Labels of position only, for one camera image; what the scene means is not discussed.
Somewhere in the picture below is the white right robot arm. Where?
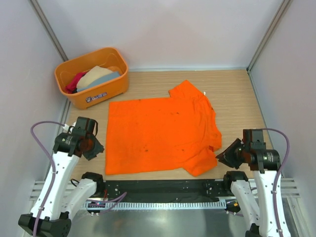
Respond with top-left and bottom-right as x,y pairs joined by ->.
217,128 -> 291,237

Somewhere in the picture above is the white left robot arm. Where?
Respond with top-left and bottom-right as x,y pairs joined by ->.
18,117 -> 105,237

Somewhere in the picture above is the orange plastic bin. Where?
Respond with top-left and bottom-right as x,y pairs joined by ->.
55,47 -> 129,110

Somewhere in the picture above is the beige folded shirt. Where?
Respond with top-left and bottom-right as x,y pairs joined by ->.
77,66 -> 113,92

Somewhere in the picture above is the blue grey folded shirt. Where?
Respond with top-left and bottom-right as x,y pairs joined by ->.
80,72 -> 120,92

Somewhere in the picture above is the red crumpled shirt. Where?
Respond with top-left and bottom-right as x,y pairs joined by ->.
65,72 -> 86,94

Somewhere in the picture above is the orange t shirt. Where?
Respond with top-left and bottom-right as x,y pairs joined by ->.
105,80 -> 222,176

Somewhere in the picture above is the aluminium frame rail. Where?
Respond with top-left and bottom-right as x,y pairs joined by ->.
30,178 -> 301,201

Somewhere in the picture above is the white slotted cable duct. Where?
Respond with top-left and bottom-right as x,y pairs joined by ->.
81,200 -> 226,211

